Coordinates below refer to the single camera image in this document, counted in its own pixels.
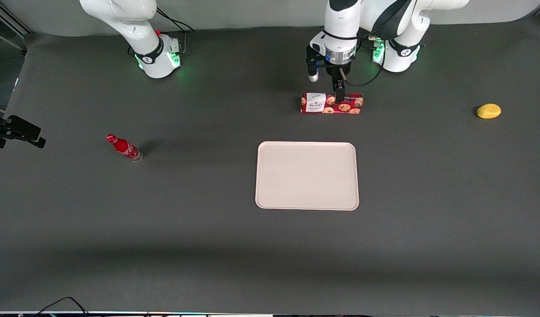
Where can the red cola bottle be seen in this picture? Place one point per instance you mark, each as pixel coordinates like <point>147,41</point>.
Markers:
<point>123,148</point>

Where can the red cookie box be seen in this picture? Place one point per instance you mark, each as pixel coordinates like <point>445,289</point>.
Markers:
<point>353,105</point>

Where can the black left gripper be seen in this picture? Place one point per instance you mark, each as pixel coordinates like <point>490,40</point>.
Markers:
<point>338,74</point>

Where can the pale pink plastic tray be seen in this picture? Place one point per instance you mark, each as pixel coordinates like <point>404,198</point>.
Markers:
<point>306,175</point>

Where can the yellow lemon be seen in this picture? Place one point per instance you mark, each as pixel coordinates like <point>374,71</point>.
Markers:
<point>488,111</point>

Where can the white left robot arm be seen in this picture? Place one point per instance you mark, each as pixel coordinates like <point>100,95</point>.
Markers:
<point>344,22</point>

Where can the aluminium frame profile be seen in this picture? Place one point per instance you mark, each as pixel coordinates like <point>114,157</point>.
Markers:
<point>10,17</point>

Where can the dark grey table mat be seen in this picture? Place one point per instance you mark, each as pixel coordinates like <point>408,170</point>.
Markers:
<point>208,246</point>

